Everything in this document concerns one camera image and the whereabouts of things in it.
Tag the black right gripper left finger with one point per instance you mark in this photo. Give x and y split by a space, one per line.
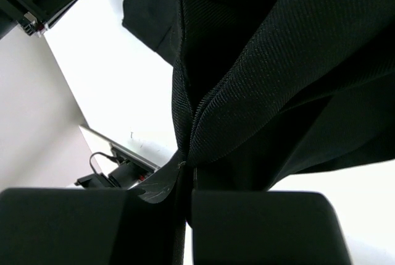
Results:
141 225

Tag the black pleated skirt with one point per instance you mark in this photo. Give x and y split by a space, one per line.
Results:
263 89

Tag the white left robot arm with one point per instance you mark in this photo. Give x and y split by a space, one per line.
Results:
62 115

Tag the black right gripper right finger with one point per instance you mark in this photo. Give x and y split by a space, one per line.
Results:
262 227

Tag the aluminium table edge rail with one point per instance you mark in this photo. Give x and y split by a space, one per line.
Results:
123 149

